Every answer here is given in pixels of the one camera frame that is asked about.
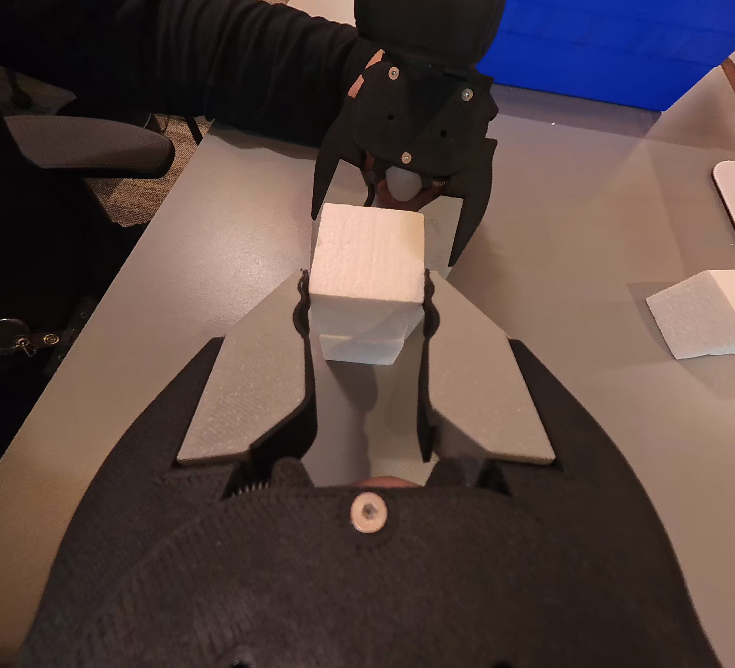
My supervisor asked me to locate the badge reel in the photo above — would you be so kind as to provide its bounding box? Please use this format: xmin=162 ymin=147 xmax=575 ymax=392
xmin=0 ymin=317 xmax=61 ymax=359

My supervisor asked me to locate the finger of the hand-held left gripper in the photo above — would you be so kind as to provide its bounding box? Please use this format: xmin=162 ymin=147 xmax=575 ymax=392
xmin=424 ymin=196 xmax=463 ymax=281

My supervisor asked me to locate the person's dark clothed body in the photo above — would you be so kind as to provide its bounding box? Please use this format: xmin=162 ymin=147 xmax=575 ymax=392
xmin=0 ymin=65 xmax=150 ymax=453

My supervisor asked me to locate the wooden book stand white base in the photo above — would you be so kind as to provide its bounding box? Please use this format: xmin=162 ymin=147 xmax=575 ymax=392
xmin=711 ymin=160 xmax=735 ymax=224

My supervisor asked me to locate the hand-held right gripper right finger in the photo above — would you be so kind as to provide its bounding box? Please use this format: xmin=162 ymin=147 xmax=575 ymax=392
xmin=416 ymin=271 xmax=557 ymax=465

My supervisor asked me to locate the person's left forearm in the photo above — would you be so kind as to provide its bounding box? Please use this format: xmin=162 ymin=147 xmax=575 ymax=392
xmin=0 ymin=0 xmax=377 ymax=147

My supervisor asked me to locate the person's left hand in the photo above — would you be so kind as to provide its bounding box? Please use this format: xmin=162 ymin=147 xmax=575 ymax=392
xmin=372 ymin=174 xmax=440 ymax=211

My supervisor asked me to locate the blue plastic bin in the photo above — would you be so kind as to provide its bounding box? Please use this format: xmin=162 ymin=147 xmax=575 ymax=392
xmin=465 ymin=0 xmax=735 ymax=112

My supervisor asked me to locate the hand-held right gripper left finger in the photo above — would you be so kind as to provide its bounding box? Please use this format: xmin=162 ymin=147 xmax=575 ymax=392
xmin=175 ymin=271 xmax=318 ymax=468

